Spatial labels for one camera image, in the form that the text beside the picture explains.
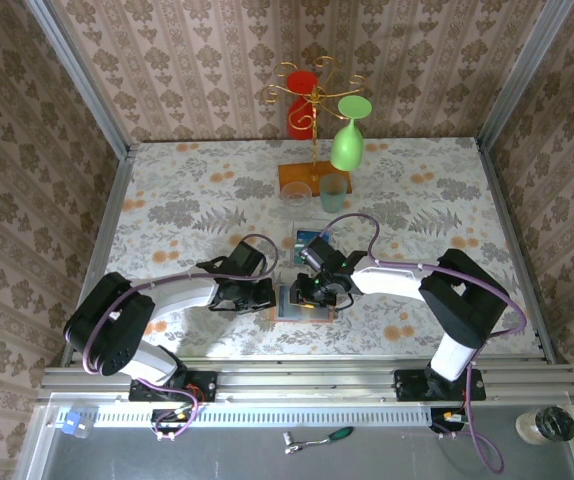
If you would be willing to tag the orange tray with teal block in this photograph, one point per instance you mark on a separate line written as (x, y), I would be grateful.
(324, 314)

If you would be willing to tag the blue credit card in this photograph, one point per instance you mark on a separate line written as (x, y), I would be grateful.
(284, 300)

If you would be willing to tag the teal credit card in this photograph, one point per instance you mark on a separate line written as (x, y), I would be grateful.
(307, 234)

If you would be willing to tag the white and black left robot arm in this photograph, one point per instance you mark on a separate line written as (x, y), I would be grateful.
(187, 295)

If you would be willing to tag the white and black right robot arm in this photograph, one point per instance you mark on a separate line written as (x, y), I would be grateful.
(392, 280)

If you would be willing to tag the teal frosted tumbler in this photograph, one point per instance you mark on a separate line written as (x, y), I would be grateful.
(332, 195)

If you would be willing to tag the clear glass cup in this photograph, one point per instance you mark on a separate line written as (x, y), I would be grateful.
(289, 199)

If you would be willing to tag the floral patterned table cover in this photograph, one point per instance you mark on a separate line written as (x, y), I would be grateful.
(192, 170)

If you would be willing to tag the black power connector block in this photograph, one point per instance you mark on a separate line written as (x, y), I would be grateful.
(167, 417)
(447, 417)

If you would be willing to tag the green wine glass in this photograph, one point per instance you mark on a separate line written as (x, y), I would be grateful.
(347, 147)

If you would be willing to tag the silver socket adapter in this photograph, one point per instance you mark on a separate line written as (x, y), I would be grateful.
(292, 442)

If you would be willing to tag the red wine glass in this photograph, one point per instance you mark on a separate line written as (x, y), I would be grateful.
(301, 82)

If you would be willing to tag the blue and clear plastic connector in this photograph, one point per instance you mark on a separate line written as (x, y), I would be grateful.
(71, 421)

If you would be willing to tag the aluminium front rail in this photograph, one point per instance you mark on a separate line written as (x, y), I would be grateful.
(292, 375)

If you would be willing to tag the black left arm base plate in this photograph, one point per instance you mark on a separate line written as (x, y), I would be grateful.
(202, 385)

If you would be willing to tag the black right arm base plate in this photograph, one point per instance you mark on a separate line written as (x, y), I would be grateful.
(407, 385)

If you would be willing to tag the aluminium side rail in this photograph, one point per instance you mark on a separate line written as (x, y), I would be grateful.
(112, 210)
(502, 210)

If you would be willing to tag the aluminium corner post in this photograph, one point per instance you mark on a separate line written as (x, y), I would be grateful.
(522, 75)
(82, 75)

